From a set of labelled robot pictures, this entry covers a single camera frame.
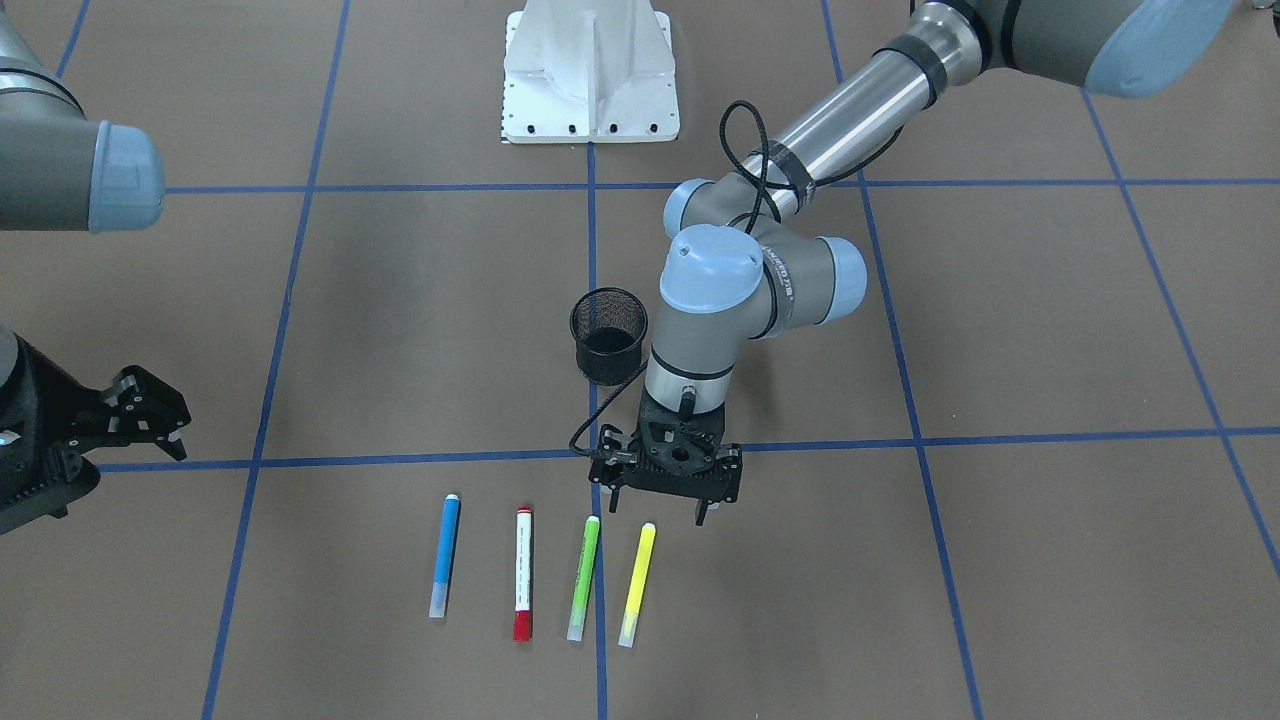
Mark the blue marker pen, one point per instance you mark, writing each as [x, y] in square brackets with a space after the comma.
[444, 556]

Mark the green highlighter pen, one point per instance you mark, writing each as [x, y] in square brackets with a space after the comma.
[584, 575]

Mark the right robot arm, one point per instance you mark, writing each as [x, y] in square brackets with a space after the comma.
[62, 171]

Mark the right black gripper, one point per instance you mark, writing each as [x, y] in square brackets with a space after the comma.
[38, 408]

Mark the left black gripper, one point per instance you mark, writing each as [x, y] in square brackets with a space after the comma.
[613, 446]

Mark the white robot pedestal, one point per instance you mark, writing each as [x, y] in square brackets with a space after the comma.
[589, 71]

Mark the yellow highlighter pen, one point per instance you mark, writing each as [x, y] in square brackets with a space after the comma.
[637, 584]

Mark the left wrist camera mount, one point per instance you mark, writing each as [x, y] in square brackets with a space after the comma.
[681, 446]

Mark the red marker pen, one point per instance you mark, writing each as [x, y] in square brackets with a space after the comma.
[522, 619]

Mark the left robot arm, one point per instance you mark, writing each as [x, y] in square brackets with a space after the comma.
[736, 273]

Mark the black mesh pen cup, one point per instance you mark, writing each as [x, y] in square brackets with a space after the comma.
[608, 327]

